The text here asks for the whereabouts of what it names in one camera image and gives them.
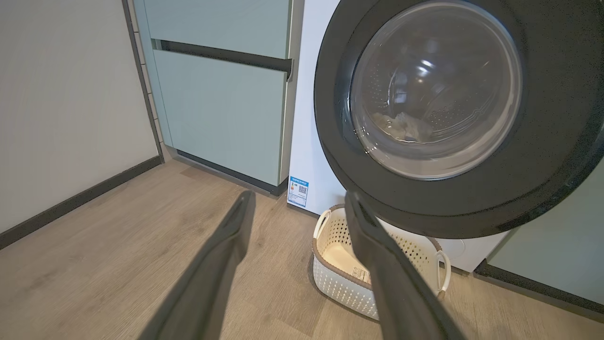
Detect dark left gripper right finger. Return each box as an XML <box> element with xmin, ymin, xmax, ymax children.
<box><xmin>344</xmin><ymin>191</ymin><xmax>465</xmax><ymax>340</ymax></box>

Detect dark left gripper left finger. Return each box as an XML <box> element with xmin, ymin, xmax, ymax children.
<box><xmin>137</xmin><ymin>190</ymin><xmax>256</xmax><ymax>340</ymax></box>

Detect cream pyjama garment blue cuffs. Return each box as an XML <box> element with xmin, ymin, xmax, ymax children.
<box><xmin>370</xmin><ymin>111</ymin><xmax>435</xmax><ymax>144</ymax></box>

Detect black glass washing machine door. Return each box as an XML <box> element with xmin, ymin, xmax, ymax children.
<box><xmin>314</xmin><ymin>0</ymin><xmax>604</xmax><ymax>239</ymax></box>

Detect basket product label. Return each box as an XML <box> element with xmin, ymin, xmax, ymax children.
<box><xmin>347</xmin><ymin>264</ymin><xmax>371</xmax><ymax>284</ymax></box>

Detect cream perforated laundry basket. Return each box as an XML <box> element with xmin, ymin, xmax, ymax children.
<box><xmin>311</xmin><ymin>204</ymin><xmax>452</xmax><ymax>322</ymax></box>

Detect white washing machine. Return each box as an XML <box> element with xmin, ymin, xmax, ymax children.
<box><xmin>287</xmin><ymin>0</ymin><xmax>510</xmax><ymax>274</ymax></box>

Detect round drain filter cover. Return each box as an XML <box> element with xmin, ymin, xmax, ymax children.
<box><xmin>446</xmin><ymin>238</ymin><xmax>467</xmax><ymax>259</ymax></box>

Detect blue energy label sticker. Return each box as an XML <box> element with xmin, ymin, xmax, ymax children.
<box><xmin>287</xmin><ymin>176</ymin><xmax>310</xmax><ymax>208</ymax></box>

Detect mint green drawer cabinet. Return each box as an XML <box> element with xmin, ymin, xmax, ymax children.
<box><xmin>132</xmin><ymin>0</ymin><xmax>305</xmax><ymax>196</ymax></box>

